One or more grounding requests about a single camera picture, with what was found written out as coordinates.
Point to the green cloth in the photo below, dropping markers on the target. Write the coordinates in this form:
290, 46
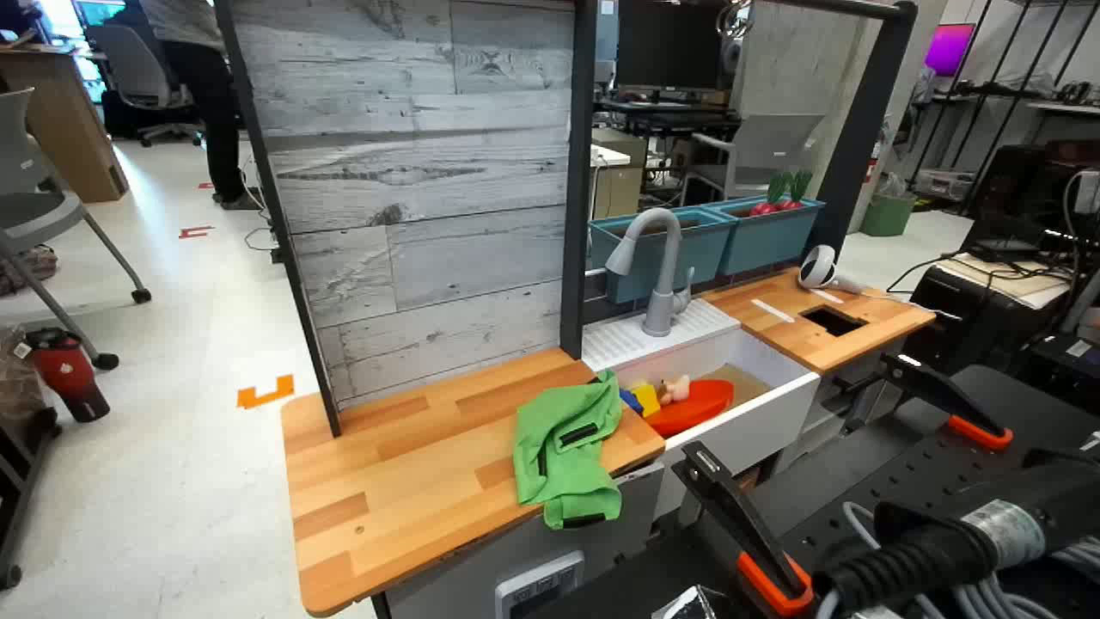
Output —
562, 469

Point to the grey sink faucet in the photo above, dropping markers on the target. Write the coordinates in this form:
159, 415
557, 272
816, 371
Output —
660, 305

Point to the blue toy block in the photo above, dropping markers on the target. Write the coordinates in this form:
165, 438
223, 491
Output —
628, 400

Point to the yellow toy block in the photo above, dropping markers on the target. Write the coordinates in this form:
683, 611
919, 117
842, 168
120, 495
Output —
648, 398

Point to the pink toy piece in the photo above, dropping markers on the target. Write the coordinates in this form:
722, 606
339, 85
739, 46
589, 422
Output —
678, 391

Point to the long teal plastic bin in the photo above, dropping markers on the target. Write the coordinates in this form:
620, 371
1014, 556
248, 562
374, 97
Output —
698, 244

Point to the red toy plate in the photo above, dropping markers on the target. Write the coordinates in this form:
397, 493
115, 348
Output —
701, 408

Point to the grey wood-look back panel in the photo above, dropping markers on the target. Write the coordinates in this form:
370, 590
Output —
425, 174

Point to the teal bin holding toys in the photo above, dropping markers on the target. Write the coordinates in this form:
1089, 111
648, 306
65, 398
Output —
772, 243

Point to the white sink basin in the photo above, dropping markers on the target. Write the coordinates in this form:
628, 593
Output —
772, 422

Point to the green plastic toy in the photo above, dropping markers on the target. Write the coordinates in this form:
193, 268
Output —
787, 186

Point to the white round device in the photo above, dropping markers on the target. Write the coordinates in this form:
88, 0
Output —
816, 267

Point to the black computer monitor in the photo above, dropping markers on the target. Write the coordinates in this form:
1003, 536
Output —
672, 46

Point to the black clamp with orange grip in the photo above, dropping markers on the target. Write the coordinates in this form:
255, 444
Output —
950, 408
745, 535

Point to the green bucket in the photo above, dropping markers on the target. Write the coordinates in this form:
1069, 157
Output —
889, 213

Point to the standing person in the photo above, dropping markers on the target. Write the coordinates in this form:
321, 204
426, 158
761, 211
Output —
215, 105

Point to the black device with silver label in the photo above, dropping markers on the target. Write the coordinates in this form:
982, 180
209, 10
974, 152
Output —
914, 562

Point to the purple lamp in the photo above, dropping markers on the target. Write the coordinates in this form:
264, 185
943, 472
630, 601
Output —
950, 49

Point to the grey office chair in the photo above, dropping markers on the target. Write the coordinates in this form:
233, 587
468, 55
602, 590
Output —
130, 70

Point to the red and black device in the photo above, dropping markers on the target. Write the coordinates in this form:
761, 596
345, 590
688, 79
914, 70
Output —
71, 379

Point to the wooden desk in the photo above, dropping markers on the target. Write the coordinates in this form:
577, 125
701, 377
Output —
63, 125

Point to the grey chair with castor legs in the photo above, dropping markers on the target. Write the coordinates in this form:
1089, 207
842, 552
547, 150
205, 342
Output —
36, 211

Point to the metal shelf rack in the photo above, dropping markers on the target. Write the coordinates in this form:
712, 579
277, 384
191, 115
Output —
1061, 107

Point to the thick black frame post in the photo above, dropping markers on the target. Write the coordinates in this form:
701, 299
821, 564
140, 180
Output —
577, 174

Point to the thin black panel edge post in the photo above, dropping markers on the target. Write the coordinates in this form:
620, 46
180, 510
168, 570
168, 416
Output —
277, 227

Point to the black frame with top bar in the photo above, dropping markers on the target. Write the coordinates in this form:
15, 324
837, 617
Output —
859, 125

